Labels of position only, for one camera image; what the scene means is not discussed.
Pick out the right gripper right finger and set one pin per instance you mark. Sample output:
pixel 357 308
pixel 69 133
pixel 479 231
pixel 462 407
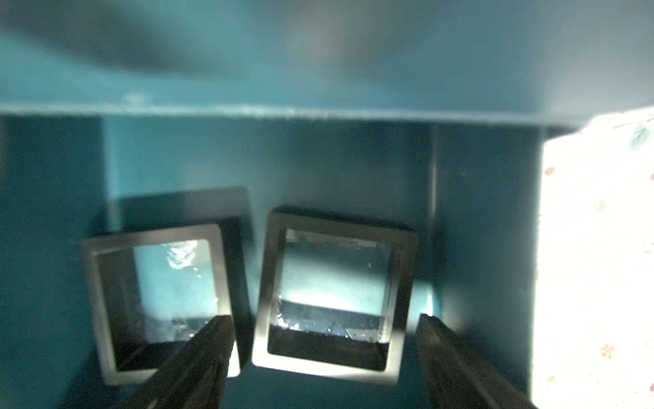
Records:
pixel 457 377

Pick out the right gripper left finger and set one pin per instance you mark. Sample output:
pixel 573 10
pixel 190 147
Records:
pixel 195 376

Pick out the black brooch box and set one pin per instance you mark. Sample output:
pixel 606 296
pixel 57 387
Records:
pixel 334 298
pixel 153 292

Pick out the teal drawer cabinet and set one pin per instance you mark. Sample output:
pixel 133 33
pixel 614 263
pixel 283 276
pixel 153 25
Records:
pixel 120 116

